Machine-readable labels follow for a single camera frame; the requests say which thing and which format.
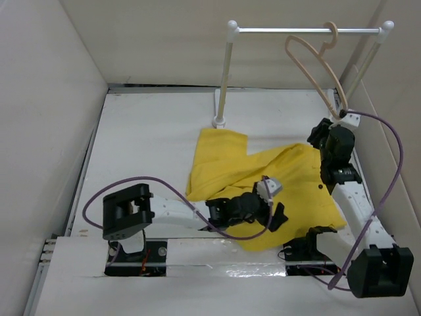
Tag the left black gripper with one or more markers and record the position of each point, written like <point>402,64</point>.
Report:
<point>265,216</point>

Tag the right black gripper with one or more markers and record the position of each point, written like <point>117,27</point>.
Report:
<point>321,128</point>

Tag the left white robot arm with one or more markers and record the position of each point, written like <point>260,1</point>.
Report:
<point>131,210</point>

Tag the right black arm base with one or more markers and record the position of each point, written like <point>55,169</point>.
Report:
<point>302,258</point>

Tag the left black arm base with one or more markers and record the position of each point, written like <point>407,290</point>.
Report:
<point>150,262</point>

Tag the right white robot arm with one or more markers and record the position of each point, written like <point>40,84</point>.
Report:
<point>367,255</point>

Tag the white clothes rack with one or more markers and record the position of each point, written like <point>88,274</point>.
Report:
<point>293,34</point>

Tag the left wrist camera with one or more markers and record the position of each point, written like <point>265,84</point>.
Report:
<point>268,188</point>

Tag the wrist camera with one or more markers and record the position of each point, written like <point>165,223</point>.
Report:
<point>268,188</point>
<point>346,120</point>

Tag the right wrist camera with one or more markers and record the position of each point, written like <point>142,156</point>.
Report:
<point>346,120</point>

